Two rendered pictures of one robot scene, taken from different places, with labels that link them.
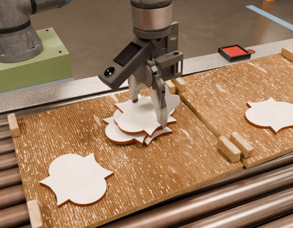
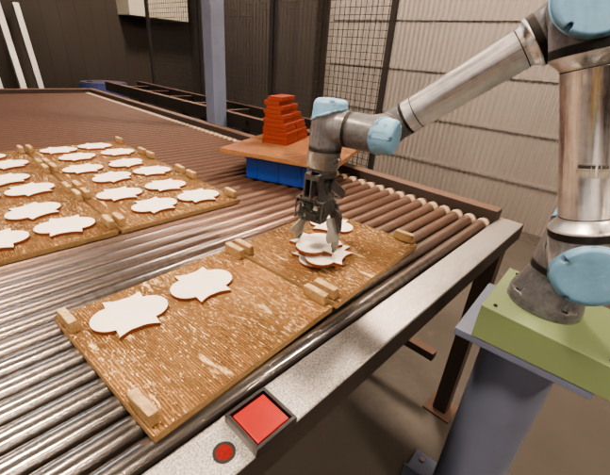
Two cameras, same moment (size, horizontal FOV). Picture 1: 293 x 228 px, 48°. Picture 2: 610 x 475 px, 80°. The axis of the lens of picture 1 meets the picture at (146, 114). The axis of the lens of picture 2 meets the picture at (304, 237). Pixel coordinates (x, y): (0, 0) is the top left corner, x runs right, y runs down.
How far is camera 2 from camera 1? 1.38 m
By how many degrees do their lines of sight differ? 111
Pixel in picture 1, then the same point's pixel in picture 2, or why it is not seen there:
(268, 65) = (192, 375)
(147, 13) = not seen: hidden behind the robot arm
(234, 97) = (245, 299)
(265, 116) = (211, 277)
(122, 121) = not seen: hidden behind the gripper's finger
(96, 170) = (322, 227)
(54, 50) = (506, 307)
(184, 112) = (290, 272)
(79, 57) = not seen: outside the picture
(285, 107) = (188, 291)
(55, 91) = (433, 281)
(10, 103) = (447, 264)
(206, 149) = (260, 251)
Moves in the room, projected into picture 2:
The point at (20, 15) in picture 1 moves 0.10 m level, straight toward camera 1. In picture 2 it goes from (540, 251) to (492, 234)
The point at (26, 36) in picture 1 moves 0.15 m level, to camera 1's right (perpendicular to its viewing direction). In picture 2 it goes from (527, 275) to (479, 287)
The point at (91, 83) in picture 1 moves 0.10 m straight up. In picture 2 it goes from (417, 298) to (425, 262)
